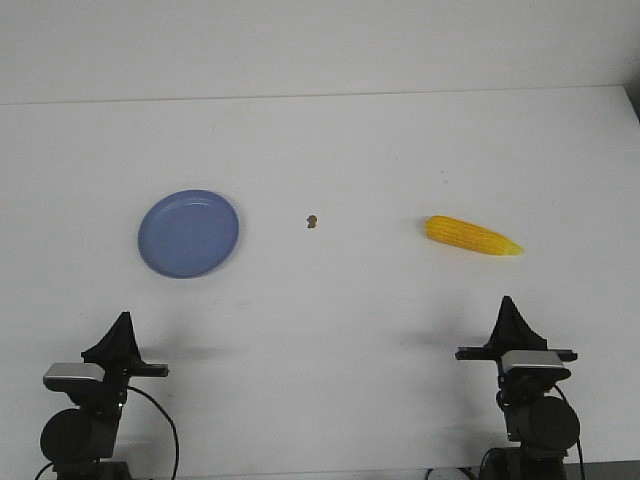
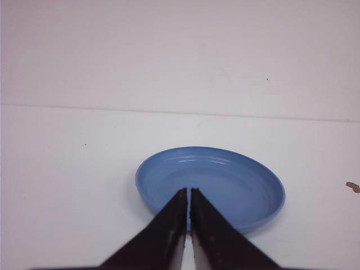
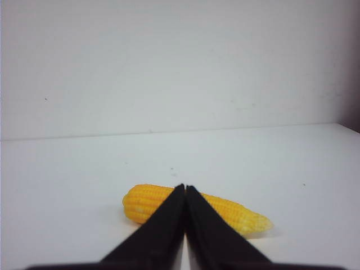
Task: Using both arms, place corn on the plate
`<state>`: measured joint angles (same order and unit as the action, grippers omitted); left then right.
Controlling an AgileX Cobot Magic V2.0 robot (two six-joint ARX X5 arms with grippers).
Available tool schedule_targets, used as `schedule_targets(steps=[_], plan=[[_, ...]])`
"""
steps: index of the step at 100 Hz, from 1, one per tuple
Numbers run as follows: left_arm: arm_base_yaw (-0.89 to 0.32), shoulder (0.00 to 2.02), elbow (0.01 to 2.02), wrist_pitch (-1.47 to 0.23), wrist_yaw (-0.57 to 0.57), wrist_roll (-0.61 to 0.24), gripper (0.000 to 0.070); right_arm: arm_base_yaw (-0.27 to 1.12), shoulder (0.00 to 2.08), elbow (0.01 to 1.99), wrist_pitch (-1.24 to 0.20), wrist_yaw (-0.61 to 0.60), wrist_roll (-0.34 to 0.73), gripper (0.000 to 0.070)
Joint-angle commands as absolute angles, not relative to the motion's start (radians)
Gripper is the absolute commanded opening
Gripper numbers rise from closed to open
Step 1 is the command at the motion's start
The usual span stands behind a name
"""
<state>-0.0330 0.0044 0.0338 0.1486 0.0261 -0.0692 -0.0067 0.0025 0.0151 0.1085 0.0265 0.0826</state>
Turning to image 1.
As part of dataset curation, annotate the yellow corn cob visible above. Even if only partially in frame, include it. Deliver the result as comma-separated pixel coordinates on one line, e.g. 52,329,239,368
424,215,524,256

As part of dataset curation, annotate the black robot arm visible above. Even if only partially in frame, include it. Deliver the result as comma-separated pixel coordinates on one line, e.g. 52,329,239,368
455,296,581,479
40,311,180,479

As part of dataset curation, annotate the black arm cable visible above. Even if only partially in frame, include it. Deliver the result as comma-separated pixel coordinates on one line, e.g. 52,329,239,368
552,382,585,480
124,384,180,480

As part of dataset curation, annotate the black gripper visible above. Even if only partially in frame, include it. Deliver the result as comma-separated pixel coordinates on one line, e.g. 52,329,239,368
454,296,578,390
81,312,169,395

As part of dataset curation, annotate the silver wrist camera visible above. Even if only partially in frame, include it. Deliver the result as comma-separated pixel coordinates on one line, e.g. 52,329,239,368
43,363,105,392
499,350,571,382

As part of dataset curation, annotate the blue round plate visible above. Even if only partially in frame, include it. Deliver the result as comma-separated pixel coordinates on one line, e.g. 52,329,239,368
137,189,240,279

